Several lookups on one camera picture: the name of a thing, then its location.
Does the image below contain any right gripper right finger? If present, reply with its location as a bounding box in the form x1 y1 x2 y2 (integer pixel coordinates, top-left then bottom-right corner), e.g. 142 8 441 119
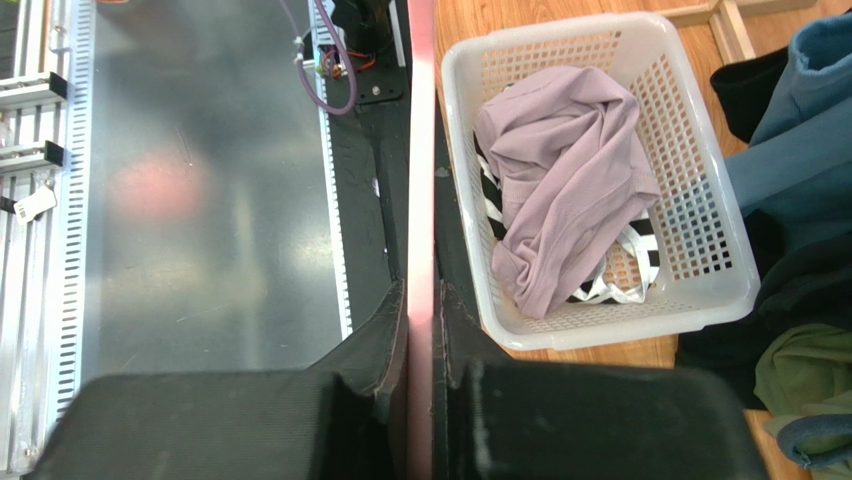
434 283 768 479

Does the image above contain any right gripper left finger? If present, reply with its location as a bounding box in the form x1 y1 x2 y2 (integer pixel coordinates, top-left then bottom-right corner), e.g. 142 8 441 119
32 281 407 479

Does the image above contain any black white striped tank top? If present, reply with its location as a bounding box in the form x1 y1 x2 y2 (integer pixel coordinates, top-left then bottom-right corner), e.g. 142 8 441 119
474 143 661 304

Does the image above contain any mauve tank top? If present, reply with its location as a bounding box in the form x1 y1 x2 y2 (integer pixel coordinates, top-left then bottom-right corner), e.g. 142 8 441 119
473 66 661 319

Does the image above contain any pink plastic hanger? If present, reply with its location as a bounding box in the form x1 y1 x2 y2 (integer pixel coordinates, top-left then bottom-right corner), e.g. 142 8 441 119
406 1 436 479

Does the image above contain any olive green tank top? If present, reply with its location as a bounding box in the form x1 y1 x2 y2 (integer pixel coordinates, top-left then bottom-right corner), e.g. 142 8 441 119
754 324 851 479

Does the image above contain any teal plastic hanger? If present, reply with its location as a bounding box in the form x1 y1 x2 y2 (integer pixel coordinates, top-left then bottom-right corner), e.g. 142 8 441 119
776 414 851 469

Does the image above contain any blue tank top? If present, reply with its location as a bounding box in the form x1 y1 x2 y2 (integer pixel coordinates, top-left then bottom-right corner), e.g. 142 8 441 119
726 14 851 250

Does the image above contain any white plastic basket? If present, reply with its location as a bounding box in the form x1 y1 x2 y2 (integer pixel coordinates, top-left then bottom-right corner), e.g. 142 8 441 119
441 12 759 350

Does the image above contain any black garment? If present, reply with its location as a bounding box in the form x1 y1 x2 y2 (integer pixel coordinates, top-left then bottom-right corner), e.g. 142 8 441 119
675 210 851 410

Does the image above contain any wooden clothes rack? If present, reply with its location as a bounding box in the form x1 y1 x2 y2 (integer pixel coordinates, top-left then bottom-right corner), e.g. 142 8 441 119
659 0 817 65

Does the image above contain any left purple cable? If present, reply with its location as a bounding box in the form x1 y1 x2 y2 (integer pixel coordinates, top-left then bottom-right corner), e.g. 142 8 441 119
279 0 361 116

